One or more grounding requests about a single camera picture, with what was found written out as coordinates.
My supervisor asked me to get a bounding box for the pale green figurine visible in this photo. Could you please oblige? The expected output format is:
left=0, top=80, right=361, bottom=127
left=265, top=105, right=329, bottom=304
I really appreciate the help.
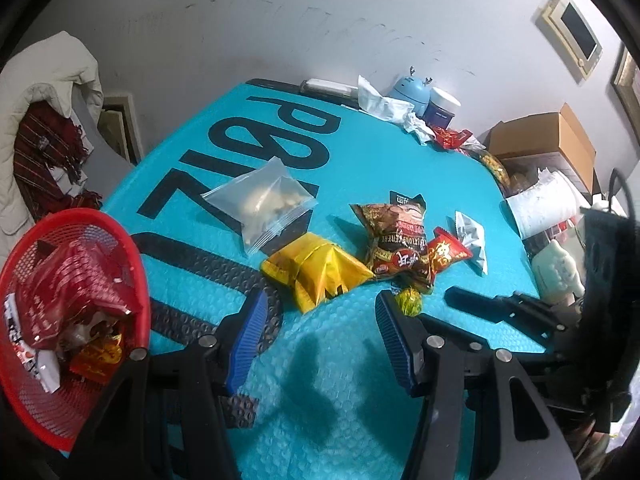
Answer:
left=532, top=240, right=585, bottom=304

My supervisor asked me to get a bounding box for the white silver snack bag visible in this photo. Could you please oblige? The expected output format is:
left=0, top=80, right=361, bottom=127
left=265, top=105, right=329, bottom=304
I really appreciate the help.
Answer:
left=454, top=211, right=488, bottom=275

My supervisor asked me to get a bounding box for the bright red snack bag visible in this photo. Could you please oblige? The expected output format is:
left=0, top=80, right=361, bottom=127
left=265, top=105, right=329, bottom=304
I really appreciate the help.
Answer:
left=427, top=226, right=473, bottom=278

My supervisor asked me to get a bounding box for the small yellow candy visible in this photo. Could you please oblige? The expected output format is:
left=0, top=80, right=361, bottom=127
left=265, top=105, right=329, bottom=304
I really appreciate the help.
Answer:
left=395, top=287, right=423, bottom=318

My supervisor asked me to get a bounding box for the red plastic mesh basket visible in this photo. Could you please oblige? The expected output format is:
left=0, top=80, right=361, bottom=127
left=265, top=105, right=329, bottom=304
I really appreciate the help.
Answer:
left=1, top=208, right=151, bottom=452

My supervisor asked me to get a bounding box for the yellow patterned snack bag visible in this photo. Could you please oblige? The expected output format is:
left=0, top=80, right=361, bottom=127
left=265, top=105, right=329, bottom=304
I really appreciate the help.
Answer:
left=480, top=151, right=511, bottom=193

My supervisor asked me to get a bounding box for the white red snack packet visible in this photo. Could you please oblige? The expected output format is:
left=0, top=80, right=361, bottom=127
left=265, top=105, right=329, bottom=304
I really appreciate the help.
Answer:
left=3, top=294, right=61, bottom=393

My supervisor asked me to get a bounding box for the brown red snack bag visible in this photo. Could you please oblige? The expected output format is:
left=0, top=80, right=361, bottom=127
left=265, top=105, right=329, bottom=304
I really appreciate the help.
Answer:
left=350, top=202, right=434, bottom=294

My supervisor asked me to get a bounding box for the cardboard box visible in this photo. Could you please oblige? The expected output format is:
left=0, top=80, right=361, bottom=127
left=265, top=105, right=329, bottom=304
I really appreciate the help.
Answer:
left=487, top=103, right=597, bottom=194

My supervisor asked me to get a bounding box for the black QR label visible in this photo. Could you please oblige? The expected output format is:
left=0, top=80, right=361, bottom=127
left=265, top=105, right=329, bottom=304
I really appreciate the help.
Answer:
left=390, top=191, right=426, bottom=209

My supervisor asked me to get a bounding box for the small red wrapper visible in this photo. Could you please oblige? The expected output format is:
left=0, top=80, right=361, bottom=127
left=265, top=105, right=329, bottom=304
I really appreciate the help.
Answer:
left=432, top=126, right=473, bottom=151

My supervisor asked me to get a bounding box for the white lidded blue jar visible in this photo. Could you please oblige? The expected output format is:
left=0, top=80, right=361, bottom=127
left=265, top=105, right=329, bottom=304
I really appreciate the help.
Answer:
left=422, top=87, right=461, bottom=129

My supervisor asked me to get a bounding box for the crumpled white tissue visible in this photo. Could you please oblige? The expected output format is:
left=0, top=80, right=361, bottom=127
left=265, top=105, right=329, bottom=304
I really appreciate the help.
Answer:
left=357, top=75, right=436, bottom=145

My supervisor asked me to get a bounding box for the clear zip bag with nuts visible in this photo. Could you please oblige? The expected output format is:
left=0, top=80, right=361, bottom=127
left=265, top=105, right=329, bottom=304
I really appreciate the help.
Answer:
left=202, top=157, right=318, bottom=256

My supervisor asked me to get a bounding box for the blue deer humidifier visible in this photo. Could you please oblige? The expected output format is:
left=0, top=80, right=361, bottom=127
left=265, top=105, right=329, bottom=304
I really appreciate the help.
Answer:
left=387, top=66, right=433, bottom=118

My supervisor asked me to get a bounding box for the red plaid scarf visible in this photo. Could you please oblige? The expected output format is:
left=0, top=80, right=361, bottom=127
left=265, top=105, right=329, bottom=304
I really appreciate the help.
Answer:
left=13, top=101, right=102, bottom=221

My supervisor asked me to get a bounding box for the white down jacket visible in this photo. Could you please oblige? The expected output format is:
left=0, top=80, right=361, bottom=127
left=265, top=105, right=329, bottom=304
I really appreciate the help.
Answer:
left=1, top=32, right=104, bottom=260

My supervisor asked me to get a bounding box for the wall intercom panel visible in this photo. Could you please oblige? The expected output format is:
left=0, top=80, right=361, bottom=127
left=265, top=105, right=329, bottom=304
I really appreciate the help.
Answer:
left=535, top=0, right=602, bottom=84

